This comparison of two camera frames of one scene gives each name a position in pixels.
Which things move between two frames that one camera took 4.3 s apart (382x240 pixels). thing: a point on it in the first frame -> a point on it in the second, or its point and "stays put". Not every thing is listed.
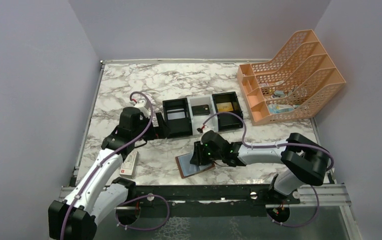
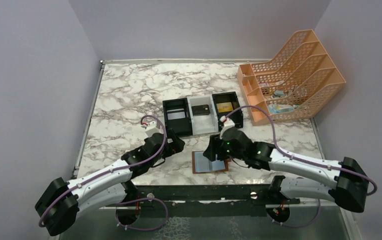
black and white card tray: (211, 113) stays put
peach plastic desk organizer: (297, 82) stays put
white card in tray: (175, 114) stays put
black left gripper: (162, 131) -> (176, 146)
